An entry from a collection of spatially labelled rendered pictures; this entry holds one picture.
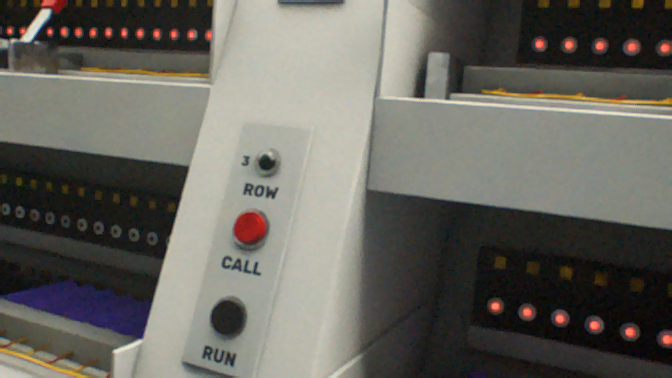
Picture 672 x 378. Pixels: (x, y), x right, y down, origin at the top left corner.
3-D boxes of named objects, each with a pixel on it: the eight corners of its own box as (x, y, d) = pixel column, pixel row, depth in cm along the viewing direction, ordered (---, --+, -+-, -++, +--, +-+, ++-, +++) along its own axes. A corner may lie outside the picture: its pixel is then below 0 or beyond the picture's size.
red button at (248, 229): (257, 246, 29) (265, 213, 30) (228, 240, 30) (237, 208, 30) (267, 250, 30) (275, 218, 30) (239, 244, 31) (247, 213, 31)
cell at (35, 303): (98, 308, 50) (28, 330, 44) (81, 304, 51) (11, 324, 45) (98, 286, 50) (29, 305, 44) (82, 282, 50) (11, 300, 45)
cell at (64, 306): (117, 314, 49) (49, 336, 43) (100, 309, 50) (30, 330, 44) (118, 291, 49) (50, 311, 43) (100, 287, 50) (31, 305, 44)
